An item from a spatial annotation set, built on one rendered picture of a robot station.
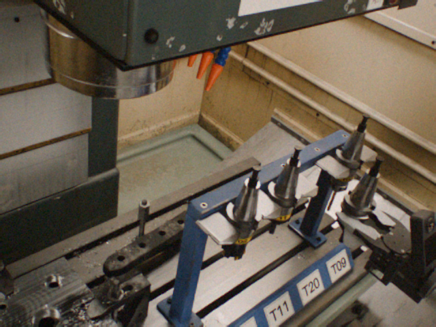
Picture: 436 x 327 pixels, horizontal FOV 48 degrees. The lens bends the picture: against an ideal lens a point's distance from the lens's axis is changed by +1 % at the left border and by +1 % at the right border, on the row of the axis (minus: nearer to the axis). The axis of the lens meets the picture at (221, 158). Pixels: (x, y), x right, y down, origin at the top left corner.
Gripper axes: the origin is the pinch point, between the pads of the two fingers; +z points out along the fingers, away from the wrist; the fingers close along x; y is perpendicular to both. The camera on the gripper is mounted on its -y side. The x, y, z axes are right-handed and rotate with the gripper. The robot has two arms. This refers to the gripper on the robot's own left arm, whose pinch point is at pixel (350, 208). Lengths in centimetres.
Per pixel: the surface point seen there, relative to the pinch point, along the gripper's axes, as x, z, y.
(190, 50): -50, 0, -44
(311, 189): -5.0, 6.9, -1.8
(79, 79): -51, 16, -32
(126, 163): 16, 95, 63
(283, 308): -9.5, 0.3, 26.1
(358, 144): 9.8, 7.9, -6.9
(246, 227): -23.9, 6.6, -1.9
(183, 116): 48, 100, 54
